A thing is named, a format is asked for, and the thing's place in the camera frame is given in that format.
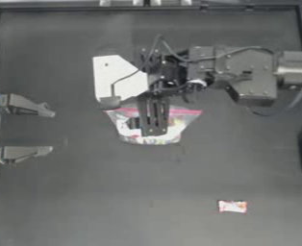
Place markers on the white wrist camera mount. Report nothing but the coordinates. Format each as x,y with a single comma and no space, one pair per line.
113,70

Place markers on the black table frame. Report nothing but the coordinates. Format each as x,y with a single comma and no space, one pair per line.
49,7

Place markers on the clear bag with pink zip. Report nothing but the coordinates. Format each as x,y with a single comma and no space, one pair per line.
177,123

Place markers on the red white candy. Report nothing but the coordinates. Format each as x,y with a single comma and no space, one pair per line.
232,206

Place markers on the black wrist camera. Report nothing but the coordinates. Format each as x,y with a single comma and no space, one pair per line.
109,103

